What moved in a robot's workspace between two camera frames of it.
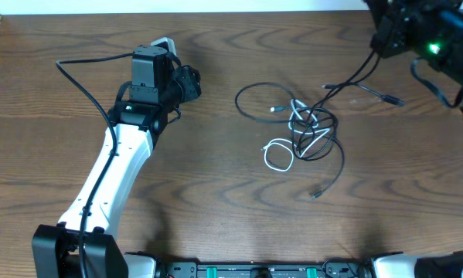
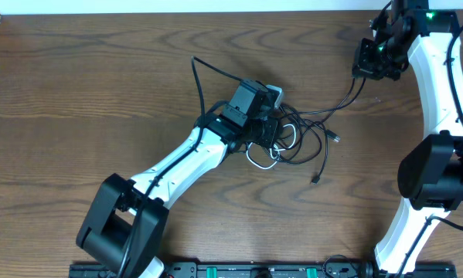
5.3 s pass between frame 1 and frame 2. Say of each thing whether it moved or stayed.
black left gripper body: moved
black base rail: stayed
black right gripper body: moved
